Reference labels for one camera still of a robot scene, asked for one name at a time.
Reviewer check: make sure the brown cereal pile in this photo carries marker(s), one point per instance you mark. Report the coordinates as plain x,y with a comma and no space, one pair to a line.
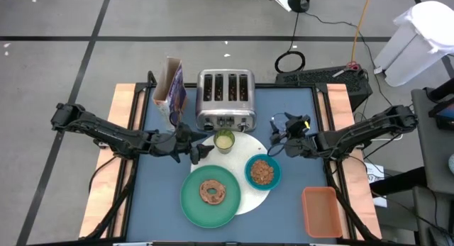
262,172

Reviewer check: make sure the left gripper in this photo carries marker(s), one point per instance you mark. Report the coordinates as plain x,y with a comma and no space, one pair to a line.
177,143

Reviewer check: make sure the yellow tape tag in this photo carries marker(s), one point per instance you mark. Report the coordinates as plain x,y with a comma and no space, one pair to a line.
306,125

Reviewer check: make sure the white round placemat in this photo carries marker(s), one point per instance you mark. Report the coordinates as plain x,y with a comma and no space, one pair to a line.
241,143

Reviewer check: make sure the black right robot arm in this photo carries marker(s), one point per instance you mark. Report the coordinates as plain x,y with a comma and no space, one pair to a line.
361,132

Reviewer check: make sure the light wooden side board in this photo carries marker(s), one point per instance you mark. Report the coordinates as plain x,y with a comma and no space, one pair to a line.
338,97
122,97

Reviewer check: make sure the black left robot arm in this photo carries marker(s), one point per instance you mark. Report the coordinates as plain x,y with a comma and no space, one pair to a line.
106,132

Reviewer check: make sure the grey cart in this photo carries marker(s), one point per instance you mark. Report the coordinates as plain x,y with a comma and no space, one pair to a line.
436,157

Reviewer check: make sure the black aluminium table frame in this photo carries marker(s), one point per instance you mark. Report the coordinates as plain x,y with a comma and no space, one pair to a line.
266,85

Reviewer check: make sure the orange plastic tray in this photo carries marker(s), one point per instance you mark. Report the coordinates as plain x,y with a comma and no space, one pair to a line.
321,210

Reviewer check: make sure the silver four-slot toaster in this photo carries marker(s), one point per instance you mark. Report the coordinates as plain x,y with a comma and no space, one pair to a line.
225,111

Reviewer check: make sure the purple raisin cereal box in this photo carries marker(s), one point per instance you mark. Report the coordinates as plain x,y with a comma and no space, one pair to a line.
175,93

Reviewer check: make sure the blue plastic bowl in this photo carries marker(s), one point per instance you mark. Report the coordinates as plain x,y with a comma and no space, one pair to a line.
276,180

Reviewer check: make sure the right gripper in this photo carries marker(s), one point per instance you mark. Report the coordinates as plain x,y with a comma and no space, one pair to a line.
299,143

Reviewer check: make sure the black tablet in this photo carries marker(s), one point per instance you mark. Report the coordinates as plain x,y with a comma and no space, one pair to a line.
447,113

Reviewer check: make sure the black perforated computer case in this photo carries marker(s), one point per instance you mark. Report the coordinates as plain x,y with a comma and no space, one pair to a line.
319,77

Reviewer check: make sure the white trash bin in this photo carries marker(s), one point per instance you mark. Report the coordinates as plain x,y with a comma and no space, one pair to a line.
415,44

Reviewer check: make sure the brown bagel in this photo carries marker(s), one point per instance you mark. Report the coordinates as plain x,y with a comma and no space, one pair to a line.
205,198

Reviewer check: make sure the green faceted plastic cup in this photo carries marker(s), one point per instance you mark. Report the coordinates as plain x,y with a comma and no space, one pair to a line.
224,142

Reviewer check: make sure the mint green plate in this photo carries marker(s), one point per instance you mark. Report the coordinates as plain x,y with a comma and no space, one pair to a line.
213,217

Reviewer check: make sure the white printed paper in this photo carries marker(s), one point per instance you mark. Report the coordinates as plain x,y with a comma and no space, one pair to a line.
377,175

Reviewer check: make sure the clear plastic cup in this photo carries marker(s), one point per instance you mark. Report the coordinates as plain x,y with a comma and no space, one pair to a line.
279,120

